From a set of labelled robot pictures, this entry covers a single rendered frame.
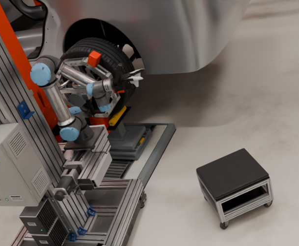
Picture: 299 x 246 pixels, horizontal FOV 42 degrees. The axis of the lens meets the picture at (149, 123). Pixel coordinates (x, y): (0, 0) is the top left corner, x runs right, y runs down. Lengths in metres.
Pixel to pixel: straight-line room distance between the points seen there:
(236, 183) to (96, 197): 1.12
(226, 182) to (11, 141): 1.39
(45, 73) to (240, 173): 1.42
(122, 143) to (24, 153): 1.41
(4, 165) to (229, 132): 2.13
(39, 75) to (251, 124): 2.12
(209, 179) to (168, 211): 0.52
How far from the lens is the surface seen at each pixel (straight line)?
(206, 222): 2.97
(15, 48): 3.39
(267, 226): 2.87
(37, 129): 2.54
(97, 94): 2.34
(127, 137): 3.63
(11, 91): 2.39
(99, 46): 3.22
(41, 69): 2.30
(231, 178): 2.73
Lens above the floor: 2.20
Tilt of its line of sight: 32 degrees down
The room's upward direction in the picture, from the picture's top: 19 degrees counter-clockwise
